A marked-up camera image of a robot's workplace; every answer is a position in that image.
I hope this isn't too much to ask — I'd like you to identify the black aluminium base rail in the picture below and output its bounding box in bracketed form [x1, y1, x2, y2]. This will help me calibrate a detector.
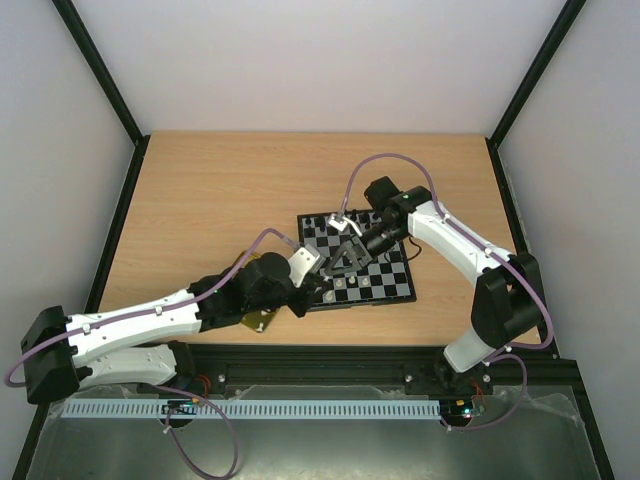
[49, 342, 581, 396]

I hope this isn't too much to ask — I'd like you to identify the black chess pieces row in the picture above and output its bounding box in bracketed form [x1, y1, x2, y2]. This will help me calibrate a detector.
[297, 209, 381, 240]

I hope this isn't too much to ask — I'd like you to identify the left black frame post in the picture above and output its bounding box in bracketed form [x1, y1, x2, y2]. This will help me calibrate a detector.
[51, 0, 146, 146]

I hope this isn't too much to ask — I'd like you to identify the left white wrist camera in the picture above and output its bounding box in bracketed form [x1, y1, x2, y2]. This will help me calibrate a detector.
[288, 245, 325, 288]

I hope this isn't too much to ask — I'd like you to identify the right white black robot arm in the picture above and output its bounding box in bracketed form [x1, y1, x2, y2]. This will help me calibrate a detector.
[325, 177, 546, 392]

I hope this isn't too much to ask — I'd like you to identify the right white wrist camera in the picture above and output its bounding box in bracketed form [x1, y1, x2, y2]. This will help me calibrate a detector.
[327, 212, 362, 237]

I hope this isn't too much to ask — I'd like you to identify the right black frame post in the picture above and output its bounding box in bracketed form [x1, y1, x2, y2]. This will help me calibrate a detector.
[489, 0, 587, 149]

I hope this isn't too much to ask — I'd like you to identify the black frame post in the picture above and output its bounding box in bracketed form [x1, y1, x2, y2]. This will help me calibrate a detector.
[489, 0, 587, 149]
[51, 0, 146, 146]

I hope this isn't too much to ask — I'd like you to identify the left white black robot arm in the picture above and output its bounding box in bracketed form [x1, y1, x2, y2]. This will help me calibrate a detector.
[21, 247, 330, 405]

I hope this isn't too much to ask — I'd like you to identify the gold metal tray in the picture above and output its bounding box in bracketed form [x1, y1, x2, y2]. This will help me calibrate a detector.
[226, 250, 283, 332]

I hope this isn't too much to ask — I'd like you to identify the black grey chess board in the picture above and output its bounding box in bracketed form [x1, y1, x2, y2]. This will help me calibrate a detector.
[299, 234, 417, 311]

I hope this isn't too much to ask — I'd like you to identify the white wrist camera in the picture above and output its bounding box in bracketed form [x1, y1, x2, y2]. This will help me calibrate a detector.
[288, 245, 325, 288]
[327, 212, 362, 237]

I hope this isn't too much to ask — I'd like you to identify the light blue slotted cable duct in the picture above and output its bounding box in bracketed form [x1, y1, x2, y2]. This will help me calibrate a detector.
[61, 399, 441, 420]

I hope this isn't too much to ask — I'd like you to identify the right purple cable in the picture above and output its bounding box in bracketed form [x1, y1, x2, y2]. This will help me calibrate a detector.
[339, 152, 556, 432]

